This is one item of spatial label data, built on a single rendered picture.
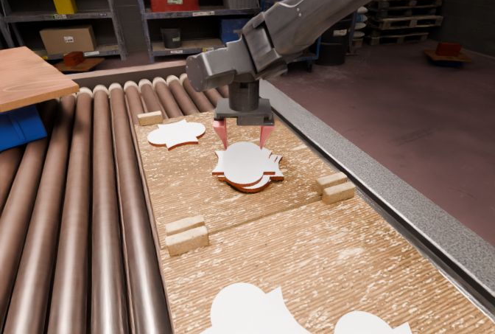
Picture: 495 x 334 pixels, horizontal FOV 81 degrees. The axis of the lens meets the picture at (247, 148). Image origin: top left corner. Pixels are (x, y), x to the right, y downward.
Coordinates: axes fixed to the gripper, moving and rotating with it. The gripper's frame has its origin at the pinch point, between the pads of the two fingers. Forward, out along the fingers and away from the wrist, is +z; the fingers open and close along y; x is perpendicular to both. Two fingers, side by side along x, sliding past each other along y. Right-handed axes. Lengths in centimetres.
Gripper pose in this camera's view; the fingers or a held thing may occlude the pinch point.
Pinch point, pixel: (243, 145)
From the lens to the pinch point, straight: 60.3
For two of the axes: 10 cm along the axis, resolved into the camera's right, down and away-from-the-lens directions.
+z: -0.1, 8.3, 5.6
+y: 10.0, 0.0, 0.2
